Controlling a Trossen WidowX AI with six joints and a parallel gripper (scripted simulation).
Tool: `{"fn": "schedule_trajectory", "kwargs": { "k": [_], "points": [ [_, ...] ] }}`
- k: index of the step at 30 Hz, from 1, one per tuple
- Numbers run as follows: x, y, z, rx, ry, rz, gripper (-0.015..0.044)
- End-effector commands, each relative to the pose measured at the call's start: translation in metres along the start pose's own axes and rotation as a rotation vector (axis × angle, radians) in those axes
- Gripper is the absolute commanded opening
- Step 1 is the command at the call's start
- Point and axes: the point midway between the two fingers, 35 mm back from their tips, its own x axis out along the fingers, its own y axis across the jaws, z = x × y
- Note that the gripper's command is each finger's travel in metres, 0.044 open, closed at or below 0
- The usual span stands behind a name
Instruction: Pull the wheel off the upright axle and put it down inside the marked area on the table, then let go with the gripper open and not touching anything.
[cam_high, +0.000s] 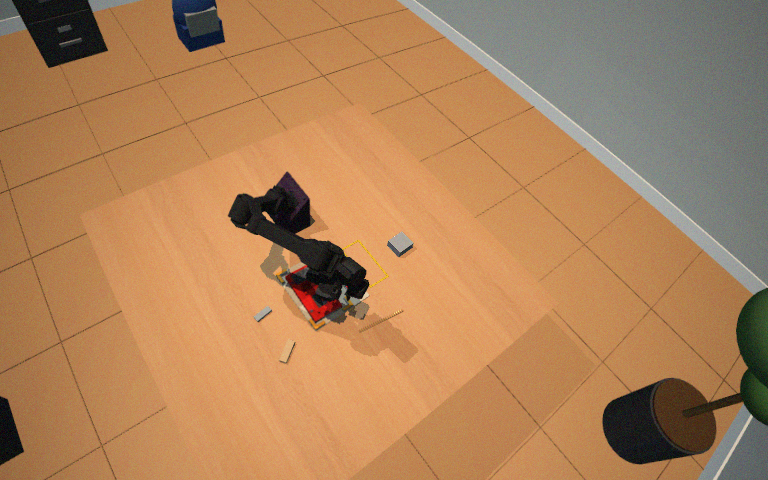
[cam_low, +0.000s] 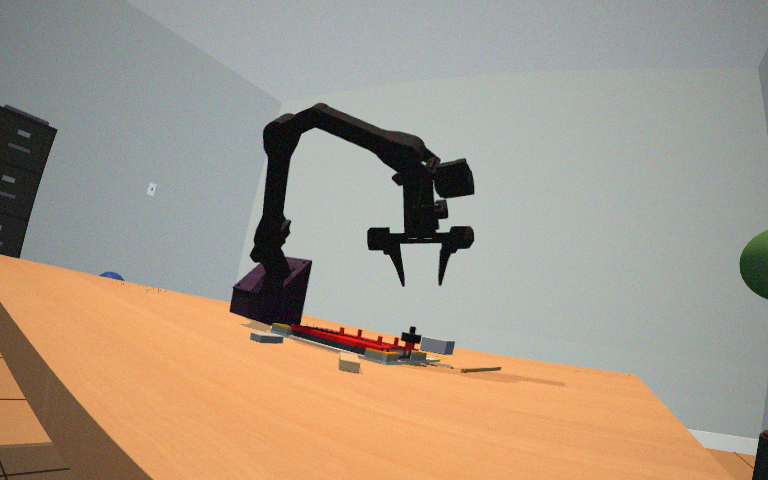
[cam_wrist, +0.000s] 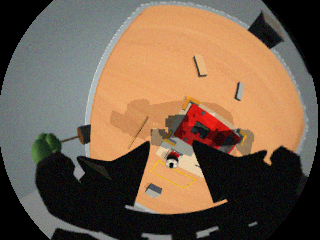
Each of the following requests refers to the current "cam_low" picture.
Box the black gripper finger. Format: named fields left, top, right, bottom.
left=438, top=242, right=460, bottom=286
left=383, top=243, right=405, bottom=287

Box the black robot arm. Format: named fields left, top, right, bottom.
left=250, top=102, right=475, bottom=284

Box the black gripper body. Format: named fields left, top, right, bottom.
left=367, top=196, right=474, bottom=251

